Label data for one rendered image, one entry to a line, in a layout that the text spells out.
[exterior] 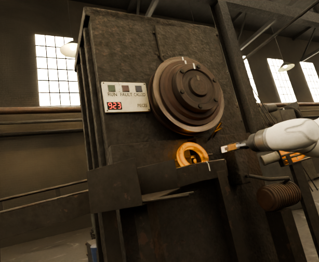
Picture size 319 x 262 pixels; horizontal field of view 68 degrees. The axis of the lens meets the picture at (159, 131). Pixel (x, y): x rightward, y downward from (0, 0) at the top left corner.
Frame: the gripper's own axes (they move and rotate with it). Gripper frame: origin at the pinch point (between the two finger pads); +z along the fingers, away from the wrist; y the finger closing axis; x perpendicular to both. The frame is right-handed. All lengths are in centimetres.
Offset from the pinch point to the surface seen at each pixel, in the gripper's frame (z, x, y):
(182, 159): 20.5, -1.6, -13.3
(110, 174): -13, -4, -60
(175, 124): 18.7, 17.2, -14.9
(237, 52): 293, 242, 350
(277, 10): 312, 412, 572
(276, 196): -1.5, -26.5, 23.8
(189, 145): 23.5, 5.6, -5.1
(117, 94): 34, 39, -40
